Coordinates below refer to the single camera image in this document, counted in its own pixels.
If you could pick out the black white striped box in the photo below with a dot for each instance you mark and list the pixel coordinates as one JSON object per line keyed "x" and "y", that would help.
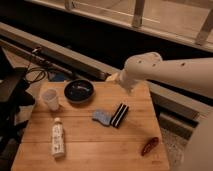
{"x": 119, "y": 115}

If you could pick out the clear plastic cup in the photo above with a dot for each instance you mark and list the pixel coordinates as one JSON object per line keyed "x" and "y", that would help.
{"x": 50, "y": 98}

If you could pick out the white plastic bottle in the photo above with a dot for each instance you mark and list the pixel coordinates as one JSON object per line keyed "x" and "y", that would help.
{"x": 58, "y": 147}

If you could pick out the red oval snack packet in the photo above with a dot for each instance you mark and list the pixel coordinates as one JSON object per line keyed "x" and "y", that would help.
{"x": 152, "y": 143}

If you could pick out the black chair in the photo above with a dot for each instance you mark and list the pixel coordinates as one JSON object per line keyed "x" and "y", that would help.
{"x": 13, "y": 95}

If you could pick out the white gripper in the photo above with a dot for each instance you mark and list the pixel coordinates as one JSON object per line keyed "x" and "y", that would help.
{"x": 125, "y": 80}

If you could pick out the dark ceramic bowl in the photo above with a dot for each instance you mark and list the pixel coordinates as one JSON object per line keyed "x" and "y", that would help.
{"x": 78, "y": 91}

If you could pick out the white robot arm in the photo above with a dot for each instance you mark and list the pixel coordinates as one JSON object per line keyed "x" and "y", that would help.
{"x": 193, "y": 75}

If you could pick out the wooden table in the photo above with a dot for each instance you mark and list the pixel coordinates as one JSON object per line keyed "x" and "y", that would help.
{"x": 91, "y": 146}

